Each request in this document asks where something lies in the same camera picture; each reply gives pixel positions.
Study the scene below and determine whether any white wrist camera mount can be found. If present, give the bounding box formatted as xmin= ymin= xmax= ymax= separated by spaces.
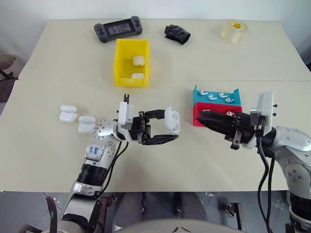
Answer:
xmin=242 ymin=90 xmax=277 ymax=149
xmin=117 ymin=101 xmax=137 ymax=142

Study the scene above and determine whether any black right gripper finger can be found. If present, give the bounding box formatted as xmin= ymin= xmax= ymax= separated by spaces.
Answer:
xmin=198 ymin=110 xmax=235 ymax=122
xmin=195 ymin=116 xmax=234 ymax=137

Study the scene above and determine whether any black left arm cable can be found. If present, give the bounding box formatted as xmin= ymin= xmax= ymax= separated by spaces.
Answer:
xmin=88 ymin=93 xmax=131 ymax=233

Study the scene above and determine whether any blue plastic tray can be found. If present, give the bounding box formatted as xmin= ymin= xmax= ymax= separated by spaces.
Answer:
xmin=192 ymin=84 xmax=244 ymax=110

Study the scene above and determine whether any metal table leg bracket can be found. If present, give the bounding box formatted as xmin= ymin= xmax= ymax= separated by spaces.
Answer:
xmin=225 ymin=201 xmax=244 ymax=230

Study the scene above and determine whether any brown stool with black frame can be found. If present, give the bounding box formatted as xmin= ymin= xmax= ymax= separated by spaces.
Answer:
xmin=0 ymin=54 xmax=19 ymax=102

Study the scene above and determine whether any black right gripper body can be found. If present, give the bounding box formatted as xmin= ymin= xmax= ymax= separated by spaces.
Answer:
xmin=225 ymin=112 xmax=257 ymax=150

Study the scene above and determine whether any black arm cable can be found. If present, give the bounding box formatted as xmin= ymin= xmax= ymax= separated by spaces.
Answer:
xmin=252 ymin=116 xmax=277 ymax=233
xmin=88 ymin=93 xmax=131 ymax=233

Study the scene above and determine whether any dark curved hose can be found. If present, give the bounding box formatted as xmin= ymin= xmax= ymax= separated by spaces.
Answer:
xmin=19 ymin=196 xmax=59 ymax=233

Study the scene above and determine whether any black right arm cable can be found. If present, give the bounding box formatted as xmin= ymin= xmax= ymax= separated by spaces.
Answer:
xmin=252 ymin=116 xmax=277 ymax=233

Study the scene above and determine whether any clear tape roll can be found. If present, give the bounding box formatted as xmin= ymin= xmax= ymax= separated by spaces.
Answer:
xmin=221 ymin=19 xmax=249 ymax=45

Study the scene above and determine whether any rusty metal bar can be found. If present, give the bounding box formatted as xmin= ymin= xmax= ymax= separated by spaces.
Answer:
xmin=99 ymin=194 xmax=116 ymax=220

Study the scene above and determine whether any silver robot torso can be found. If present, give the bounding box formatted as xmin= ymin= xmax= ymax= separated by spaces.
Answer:
xmin=119 ymin=218 xmax=243 ymax=233

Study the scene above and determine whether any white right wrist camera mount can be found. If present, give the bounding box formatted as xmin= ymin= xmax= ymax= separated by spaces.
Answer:
xmin=242 ymin=90 xmax=277 ymax=149

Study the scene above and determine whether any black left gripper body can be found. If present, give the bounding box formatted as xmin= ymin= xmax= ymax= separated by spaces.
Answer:
xmin=130 ymin=111 xmax=153 ymax=146

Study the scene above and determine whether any black handheld game console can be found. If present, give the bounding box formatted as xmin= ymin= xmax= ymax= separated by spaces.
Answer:
xmin=93 ymin=16 xmax=143 ymax=44

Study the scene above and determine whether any black folded strap object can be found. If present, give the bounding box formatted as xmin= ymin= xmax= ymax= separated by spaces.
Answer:
xmin=163 ymin=24 xmax=191 ymax=46

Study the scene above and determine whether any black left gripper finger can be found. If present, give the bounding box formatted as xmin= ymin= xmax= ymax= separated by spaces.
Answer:
xmin=143 ymin=134 xmax=180 ymax=146
xmin=145 ymin=109 xmax=169 ymax=120

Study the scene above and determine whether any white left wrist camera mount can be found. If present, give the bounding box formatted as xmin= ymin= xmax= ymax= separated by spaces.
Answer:
xmin=117 ymin=101 xmax=137 ymax=142

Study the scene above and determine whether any red plastic tray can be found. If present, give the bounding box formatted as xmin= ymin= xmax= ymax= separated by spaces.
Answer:
xmin=193 ymin=101 xmax=244 ymax=127

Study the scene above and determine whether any yellow plastic bin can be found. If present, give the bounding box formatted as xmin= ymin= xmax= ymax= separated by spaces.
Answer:
xmin=113 ymin=38 xmax=151 ymax=87

